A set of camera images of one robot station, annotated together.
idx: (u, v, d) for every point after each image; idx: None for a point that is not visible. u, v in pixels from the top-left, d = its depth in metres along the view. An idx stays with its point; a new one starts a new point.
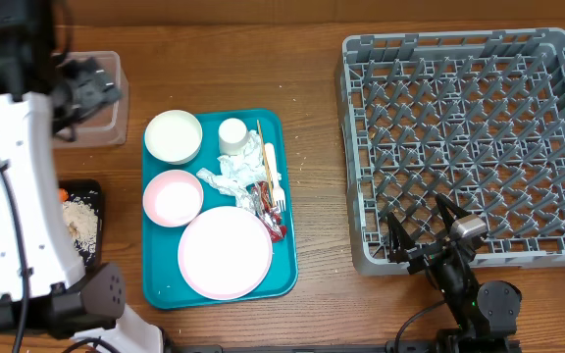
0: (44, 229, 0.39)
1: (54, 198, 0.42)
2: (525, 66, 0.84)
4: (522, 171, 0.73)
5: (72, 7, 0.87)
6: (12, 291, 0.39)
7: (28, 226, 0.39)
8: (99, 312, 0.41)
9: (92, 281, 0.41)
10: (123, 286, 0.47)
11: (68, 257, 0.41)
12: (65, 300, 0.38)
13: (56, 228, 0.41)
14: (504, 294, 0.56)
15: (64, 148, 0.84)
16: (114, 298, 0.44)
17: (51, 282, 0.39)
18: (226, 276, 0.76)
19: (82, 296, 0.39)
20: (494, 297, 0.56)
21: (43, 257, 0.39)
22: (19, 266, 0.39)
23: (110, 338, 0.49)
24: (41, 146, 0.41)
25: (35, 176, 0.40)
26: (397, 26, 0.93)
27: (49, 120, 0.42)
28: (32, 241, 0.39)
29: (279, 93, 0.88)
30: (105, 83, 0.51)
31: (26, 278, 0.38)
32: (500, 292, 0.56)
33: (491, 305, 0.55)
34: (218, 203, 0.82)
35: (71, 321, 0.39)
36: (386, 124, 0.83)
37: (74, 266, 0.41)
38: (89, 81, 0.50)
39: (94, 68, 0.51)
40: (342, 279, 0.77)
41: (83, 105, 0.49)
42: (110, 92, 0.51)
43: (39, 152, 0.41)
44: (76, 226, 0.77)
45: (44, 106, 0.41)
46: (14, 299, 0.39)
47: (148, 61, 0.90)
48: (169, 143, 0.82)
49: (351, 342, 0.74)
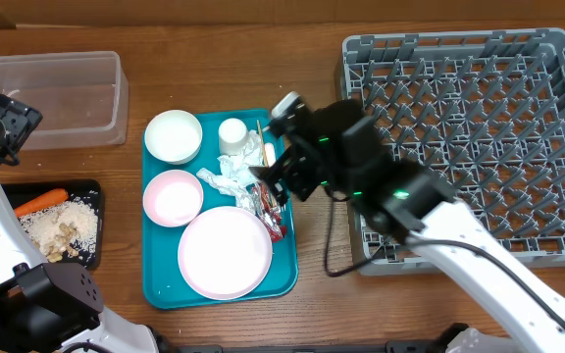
0: None
1: (3, 194, 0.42)
2: (525, 66, 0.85)
4: (522, 171, 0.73)
5: (70, 8, 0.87)
6: None
7: None
8: (72, 294, 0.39)
9: (59, 265, 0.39)
10: (96, 286, 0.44)
11: (26, 243, 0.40)
12: (31, 278, 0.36)
13: (9, 219, 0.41)
14: (363, 128, 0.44)
15: (63, 148, 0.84)
16: (88, 293, 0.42)
17: (13, 265, 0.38)
18: (224, 276, 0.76)
19: (47, 270, 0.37)
20: (353, 140, 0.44)
21: (0, 245, 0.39)
22: None
23: (100, 340, 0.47)
24: None
25: None
26: (396, 26, 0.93)
27: None
28: None
29: (279, 93, 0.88)
30: (23, 108, 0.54)
31: None
32: (347, 126, 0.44)
33: (359, 142, 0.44)
34: (218, 203, 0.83)
35: (47, 301, 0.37)
36: (386, 124, 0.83)
37: (33, 250, 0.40)
38: (8, 111, 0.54)
39: (9, 100, 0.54)
40: (342, 279, 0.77)
41: (12, 131, 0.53)
42: (29, 115, 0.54)
43: None
44: (76, 226, 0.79)
45: None
46: None
47: (148, 61, 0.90)
48: (169, 144, 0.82)
49: (351, 342, 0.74)
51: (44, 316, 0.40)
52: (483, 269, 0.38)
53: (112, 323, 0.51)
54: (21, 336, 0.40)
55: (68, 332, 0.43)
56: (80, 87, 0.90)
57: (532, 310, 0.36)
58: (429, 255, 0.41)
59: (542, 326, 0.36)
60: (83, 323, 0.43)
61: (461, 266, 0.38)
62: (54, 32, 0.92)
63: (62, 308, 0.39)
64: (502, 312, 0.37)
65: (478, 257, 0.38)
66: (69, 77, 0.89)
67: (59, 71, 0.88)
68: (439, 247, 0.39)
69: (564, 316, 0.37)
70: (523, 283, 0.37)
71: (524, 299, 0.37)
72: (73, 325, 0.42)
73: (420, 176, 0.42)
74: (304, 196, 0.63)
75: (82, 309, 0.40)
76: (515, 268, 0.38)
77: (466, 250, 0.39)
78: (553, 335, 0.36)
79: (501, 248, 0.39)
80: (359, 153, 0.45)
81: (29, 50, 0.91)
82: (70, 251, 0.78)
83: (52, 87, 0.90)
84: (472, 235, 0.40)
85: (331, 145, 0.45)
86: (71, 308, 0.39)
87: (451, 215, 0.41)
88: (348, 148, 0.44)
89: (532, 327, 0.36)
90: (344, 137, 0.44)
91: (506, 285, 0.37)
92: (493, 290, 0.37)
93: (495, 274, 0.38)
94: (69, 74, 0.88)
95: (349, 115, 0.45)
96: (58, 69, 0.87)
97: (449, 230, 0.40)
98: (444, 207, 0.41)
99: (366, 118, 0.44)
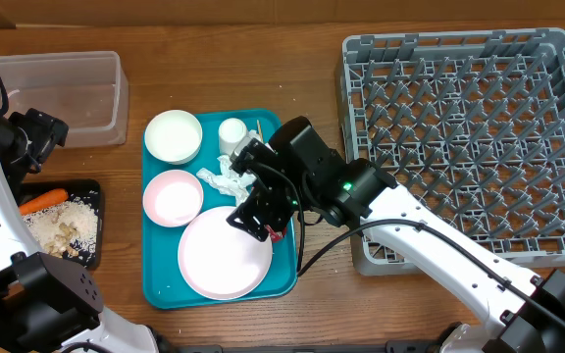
0: None
1: (7, 188, 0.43)
2: (525, 66, 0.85)
4: (522, 171, 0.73)
5: (69, 8, 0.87)
6: None
7: None
8: (69, 289, 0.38)
9: (57, 260, 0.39)
10: (96, 287, 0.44)
11: (25, 234, 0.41)
12: (29, 271, 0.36)
13: (11, 211, 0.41)
14: (308, 137, 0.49)
15: (63, 148, 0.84)
16: (87, 291, 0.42)
17: (11, 254, 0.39)
18: (221, 276, 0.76)
19: (44, 262, 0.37)
20: (300, 150, 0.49)
21: (1, 235, 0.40)
22: None
23: (99, 340, 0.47)
24: None
25: None
26: (396, 26, 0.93)
27: None
28: None
29: (279, 93, 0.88)
30: (50, 122, 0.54)
31: None
32: (292, 135, 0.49)
33: (306, 151, 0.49)
34: (218, 202, 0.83)
35: (45, 293, 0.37)
36: (386, 124, 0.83)
37: (31, 241, 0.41)
38: (35, 125, 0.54)
39: (37, 113, 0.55)
40: (342, 279, 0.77)
41: (36, 142, 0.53)
42: (56, 127, 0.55)
43: None
44: (76, 226, 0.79)
45: None
46: None
47: (148, 61, 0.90)
48: (169, 144, 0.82)
49: (351, 342, 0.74)
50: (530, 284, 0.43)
51: (44, 315, 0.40)
52: (423, 239, 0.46)
53: (112, 322, 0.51)
54: (17, 333, 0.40)
55: (68, 332, 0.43)
56: (80, 87, 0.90)
57: (471, 271, 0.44)
58: (381, 235, 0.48)
59: (481, 283, 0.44)
60: (82, 323, 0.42)
61: (407, 240, 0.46)
62: (54, 32, 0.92)
63: (60, 303, 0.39)
64: (446, 275, 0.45)
65: (419, 230, 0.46)
66: (69, 77, 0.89)
67: (58, 71, 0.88)
68: (386, 226, 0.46)
69: (503, 274, 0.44)
70: (457, 248, 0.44)
71: (460, 262, 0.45)
72: (71, 324, 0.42)
73: (365, 169, 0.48)
74: (281, 228, 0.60)
75: (81, 307, 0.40)
76: (452, 235, 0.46)
77: (409, 226, 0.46)
78: (493, 291, 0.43)
79: (436, 220, 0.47)
80: (309, 161, 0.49)
81: (29, 50, 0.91)
82: (70, 251, 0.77)
83: (53, 87, 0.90)
84: (414, 212, 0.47)
85: (284, 158, 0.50)
86: (69, 304, 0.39)
87: (393, 197, 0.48)
88: (297, 157, 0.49)
89: (474, 286, 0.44)
90: (291, 147, 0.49)
91: (445, 253, 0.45)
92: (435, 257, 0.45)
93: (435, 243, 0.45)
94: (69, 74, 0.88)
95: (297, 125, 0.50)
96: (57, 68, 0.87)
97: (389, 211, 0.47)
98: (387, 191, 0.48)
99: (310, 128, 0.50)
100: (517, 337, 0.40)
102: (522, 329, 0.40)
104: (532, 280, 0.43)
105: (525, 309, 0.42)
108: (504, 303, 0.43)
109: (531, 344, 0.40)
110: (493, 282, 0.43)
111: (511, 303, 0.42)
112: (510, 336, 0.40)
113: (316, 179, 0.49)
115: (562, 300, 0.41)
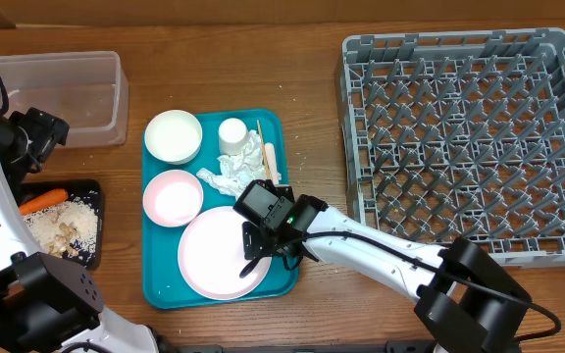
0: None
1: (7, 187, 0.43)
2: (525, 66, 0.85)
4: (522, 171, 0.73)
5: (68, 8, 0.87)
6: None
7: None
8: (69, 290, 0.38)
9: (58, 261, 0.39)
10: (97, 287, 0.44)
11: (25, 234, 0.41)
12: (28, 270, 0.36)
13: (11, 211, 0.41)
14: (256, 191, 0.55)
15: (64, 148, 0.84)
16: (87, 291, 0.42)
17: (11, 254, 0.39)
18: (197, 276, 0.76)
19: (43, 262, 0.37)
20: (251, 204, 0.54)
21: (1, 235, 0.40)
22: None
23: (99, 339, 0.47)
24: None
25: None
26: (396, 26, 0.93)
27: None
28: None
29: (279, 93, 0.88)
30: (50, 121, 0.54)
31: None
32: (241, 195, 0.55)
33: (257, 203, 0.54)
34: (218, 203, 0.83)
35: (44, 293, 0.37)
36: (386, 124, 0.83)
37: (30, 240, 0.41)
38: (36, 125, 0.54)
39: (37, 113, 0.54)
40: (342, 279, 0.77)
41: (36, 142, 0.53)
42: (57, 126, 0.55)
43: None
44: (76, 226, 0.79)
45: None
46: None
47: (147, 61, 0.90)
48: (169, 144, 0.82)
49: (351, 342, 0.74)
50: (437, 258, 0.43)
51: (44, 316, 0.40)
52: (350, 244, 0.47)
53: (112, 322, 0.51)
54: (17, 334, 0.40)
55: (67, 332, 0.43)
56: (80, 87, 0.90)
57: (387, 260, 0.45)
58: (321, 250, 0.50)
59: (398, 269, 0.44)
60: (82, 323, 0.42)
61: (339, 250, 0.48)
62: (54, 32, 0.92)
63: (60, 302, 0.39)
64: (375, 271, 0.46)
65: (346, 239, 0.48)
66: (69, 77, 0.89)
67: (59, 72, 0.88)
68: (321, 240, 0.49)
69: (415, 254, 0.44)
70: (378, 248, 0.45)
71: (382, 256, 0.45)
72: (70, 325, 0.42)
73: (305, 204, 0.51)
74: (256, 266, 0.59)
75: (80, 307, 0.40)
76: (378, 236, 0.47)
77: (336, 237, 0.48)
78: (406, 272, 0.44)
79: (363, 226, 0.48)
80: (260, 214, 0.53)
81: (29, 50, 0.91)
82: (70, 251, 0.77)
83: (53, 88, 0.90)
84: (341, 224, 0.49)
85: (244, 215, 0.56)
86: (70, 304, 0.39)
87: (323, 216, 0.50)
88: (252, 210, 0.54)
89: (393, 272, 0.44)
90: (243, 204, 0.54)
91: (371, 253, 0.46)
92: (361, 258, 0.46)
93: (361, 246, 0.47)
94: (69, 73, 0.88)
95: (247, 186, 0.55)
96: (57, 68, 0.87)
97: (324, 225, 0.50)
98: (322, 214, 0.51)
99: (259, 183, 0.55)
100: (430, 306, 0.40)
102: (436, 298, 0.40)
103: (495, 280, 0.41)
104: (438, 254, 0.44)
105: (436, 280, 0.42)
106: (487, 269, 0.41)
108: (418, 280, 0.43)
109: (447, 311, 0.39)
110: (406, 264, 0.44)
111: (424, 277, 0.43)
112: (424, 306, 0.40)
113: (270, 223, 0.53)
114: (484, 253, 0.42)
115: (473, 266, 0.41)
